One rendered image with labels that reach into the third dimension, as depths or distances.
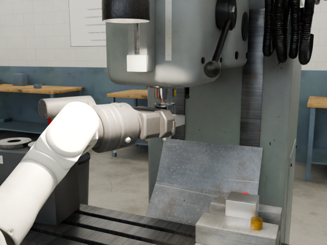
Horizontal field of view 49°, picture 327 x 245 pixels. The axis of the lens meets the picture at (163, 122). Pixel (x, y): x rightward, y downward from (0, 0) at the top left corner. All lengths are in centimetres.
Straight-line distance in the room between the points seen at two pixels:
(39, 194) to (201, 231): 33
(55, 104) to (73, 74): 554
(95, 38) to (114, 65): 520
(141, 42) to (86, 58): 539
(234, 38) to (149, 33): 25
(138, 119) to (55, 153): 20
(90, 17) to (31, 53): 136
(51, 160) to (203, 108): 67
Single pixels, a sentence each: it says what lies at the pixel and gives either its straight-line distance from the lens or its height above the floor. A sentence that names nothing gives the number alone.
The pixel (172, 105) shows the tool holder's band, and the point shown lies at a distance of 75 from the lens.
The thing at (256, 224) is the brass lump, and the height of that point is 106.
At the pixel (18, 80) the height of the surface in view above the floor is 97.
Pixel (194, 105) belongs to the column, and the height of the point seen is 121.
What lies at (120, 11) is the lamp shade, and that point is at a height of 143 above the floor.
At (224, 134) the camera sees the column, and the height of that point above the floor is 113.
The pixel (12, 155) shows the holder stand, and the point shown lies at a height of 112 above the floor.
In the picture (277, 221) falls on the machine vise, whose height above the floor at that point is 103.
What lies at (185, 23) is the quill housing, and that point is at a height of 142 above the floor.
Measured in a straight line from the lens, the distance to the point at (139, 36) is 64.
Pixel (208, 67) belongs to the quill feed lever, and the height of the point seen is 135.
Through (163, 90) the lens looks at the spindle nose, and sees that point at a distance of 74.
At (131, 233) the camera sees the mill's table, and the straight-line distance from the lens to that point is 92.
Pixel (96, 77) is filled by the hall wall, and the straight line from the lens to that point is 591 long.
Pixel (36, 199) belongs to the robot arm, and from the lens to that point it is 54.
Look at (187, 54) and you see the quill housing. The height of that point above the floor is 137.
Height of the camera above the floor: 137
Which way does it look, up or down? 10 degrees down
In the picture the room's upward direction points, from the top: straight up
